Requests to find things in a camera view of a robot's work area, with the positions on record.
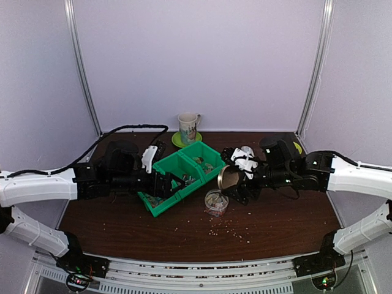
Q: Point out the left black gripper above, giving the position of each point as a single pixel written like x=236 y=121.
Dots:
x=165 y=192

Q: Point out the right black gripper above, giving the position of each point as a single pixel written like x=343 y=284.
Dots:
x=253 y=193

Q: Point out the gold round lid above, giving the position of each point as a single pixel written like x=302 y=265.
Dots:
x=228 y=177

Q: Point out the green candy bin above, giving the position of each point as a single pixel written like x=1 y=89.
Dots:
x=208 y=161
x=181 y=166
x=155 y=205

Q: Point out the clear plastic round container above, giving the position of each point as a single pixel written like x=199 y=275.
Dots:
x=216 y=203

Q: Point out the silver metal scoop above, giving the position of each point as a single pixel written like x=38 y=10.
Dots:
x=248 y=150

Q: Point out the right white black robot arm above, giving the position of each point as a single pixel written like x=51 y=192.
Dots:
x=324 y=171

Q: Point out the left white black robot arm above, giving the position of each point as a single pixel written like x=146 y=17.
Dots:
x=121 y=169

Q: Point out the green saucer plate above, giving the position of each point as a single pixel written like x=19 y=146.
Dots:
x=176 y=139

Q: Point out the patterned ceramic mug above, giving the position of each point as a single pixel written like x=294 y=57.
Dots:
x=188 y=123

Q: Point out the lime green bowl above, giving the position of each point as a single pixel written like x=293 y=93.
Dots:
x=298 y=147

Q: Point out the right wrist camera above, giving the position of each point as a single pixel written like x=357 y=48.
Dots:
x=236 y=157

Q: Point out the front aluminium rail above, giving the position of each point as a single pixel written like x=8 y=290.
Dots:
x=272 y=275

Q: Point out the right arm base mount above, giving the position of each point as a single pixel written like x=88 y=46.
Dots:
x=316 y=263

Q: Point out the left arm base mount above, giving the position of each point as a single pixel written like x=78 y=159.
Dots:
x=87 y=266

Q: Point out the right aluminium frame post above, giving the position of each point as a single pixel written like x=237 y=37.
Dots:
x=320 y=56

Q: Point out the aluminium frame post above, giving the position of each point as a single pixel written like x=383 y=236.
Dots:
x=320 y=56
x=81 y=71

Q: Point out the left aluminium frame post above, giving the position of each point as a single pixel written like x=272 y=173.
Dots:
x=81 y=71

